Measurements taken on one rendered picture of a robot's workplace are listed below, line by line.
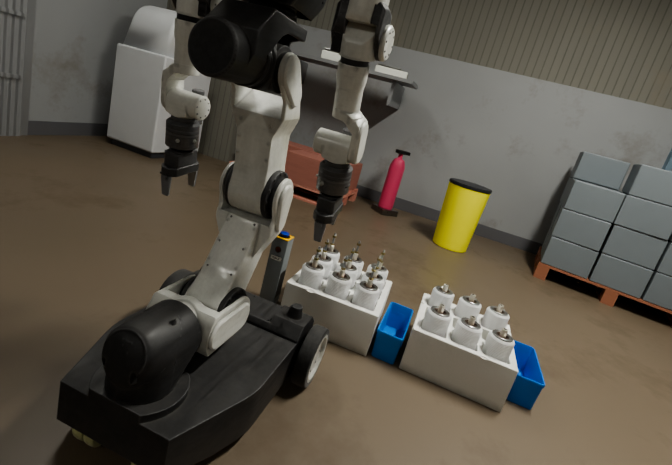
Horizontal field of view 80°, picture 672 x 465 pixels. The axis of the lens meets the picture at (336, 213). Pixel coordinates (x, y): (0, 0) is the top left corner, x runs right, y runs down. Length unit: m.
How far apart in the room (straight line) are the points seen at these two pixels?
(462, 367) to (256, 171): 1.04
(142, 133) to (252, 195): 3.02
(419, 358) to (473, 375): 0.20
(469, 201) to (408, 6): 2.15
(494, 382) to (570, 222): 2.14
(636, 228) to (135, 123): 4.15
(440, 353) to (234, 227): 0.91
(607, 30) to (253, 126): 3.90
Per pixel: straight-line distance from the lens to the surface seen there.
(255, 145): 1.09
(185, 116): 1.17
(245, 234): 1.16
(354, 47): 0.95
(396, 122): 4.39
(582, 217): 3.60
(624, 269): 3.70
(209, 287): 1.16
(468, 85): 4.37
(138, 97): 4.11
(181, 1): 1.17
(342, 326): 1.65
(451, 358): 1.64
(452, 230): 3.45
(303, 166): 3.63
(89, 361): 1.19
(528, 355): 2.07
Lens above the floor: 0.90
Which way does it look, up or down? 15 degrees down
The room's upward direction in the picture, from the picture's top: 15 degrees clockwise
